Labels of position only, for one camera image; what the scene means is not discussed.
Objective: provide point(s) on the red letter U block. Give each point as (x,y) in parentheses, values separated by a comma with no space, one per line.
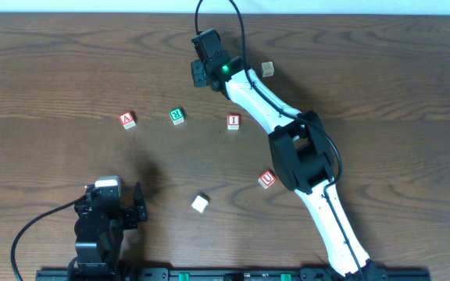
(267,179)

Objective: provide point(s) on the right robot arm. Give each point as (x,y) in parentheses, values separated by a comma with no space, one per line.
(302,153)

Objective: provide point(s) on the red letter I block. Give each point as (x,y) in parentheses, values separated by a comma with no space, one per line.
(233,122)

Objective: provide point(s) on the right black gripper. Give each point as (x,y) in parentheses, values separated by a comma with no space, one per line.
(199,73)

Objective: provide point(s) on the green letter R block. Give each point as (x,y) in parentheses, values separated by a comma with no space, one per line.
(176,116)

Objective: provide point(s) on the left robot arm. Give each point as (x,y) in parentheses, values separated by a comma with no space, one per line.
(99,231)

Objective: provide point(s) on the white letter M block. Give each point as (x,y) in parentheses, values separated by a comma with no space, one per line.
(267,69)

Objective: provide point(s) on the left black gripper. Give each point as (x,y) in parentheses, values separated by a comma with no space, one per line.
(132,216)

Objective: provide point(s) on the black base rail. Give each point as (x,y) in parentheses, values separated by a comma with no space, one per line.
(305,274)

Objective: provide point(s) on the red letter A block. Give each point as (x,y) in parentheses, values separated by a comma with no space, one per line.
(127,120)

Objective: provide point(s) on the plain white wooden block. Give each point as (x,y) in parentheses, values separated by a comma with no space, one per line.
(200,203)

